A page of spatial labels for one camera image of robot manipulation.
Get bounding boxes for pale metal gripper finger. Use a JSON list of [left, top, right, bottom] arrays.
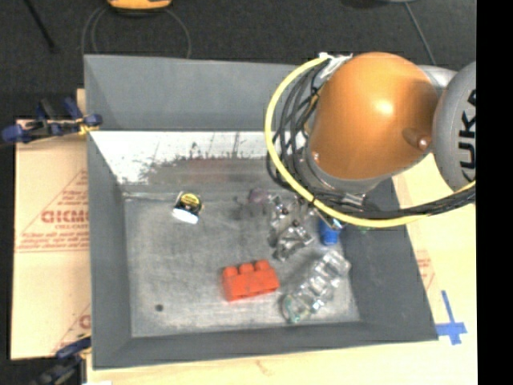
[[272, 238, 298, 262], [282, 225, 316, 249]]

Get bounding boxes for blue cylinder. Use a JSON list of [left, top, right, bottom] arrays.
[[317, 215, 342, 247]]

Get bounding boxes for red toy brick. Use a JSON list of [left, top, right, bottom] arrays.
[[221, 259, 281, 302]]

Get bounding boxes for clear plastic bottle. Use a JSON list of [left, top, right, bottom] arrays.
[[279, 249, 353, 325]]

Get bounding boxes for black yellow white tape measure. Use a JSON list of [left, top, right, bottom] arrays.
[[172, 191, 204, 225]]

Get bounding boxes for grey metal bin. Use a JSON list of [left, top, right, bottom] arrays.
[[83, 54, 439, 371]]

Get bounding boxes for brown cardboard board red print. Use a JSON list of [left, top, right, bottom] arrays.
[[9, 87, 442, 361]]

